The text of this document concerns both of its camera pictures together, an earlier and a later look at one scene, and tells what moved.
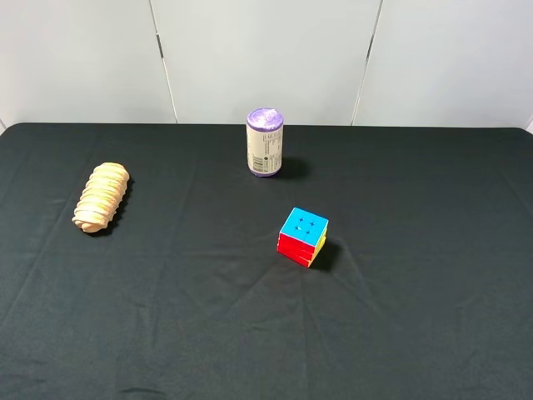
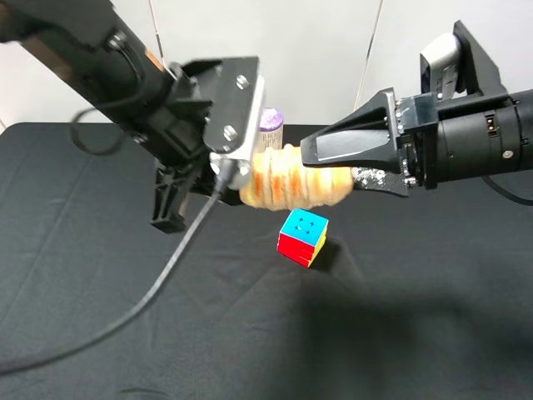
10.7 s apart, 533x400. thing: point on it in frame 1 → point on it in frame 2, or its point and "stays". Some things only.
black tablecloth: x=423 y=290 stays
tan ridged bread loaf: x=102 y=197 → x=279 y=178
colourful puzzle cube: x=302 y=237 stays
